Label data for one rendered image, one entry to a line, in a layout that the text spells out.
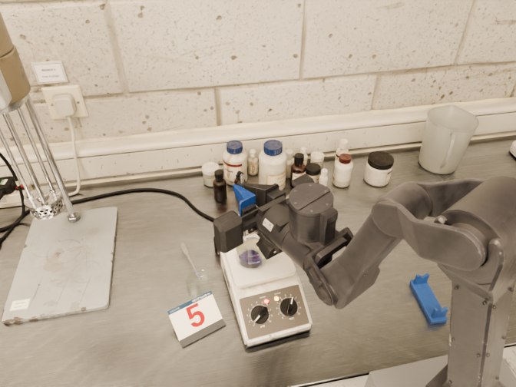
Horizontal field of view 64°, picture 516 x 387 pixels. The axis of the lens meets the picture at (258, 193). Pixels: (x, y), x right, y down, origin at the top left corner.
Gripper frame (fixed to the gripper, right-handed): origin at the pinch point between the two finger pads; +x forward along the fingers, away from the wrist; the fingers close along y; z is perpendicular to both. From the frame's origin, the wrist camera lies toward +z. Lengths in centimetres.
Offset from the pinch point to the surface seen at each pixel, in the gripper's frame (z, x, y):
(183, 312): 22.4, 1.8, -14.2
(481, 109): 15, 4, 88
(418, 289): 24.8, -21.1, 26.9
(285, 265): 16.8, -4.6, 5.1
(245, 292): 18.7, -3.8, -3.8
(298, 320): 22.3, -12.6, 1.6
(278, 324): 22.1, -11.1, -1.9
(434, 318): 24.9, -26.9, 23.7
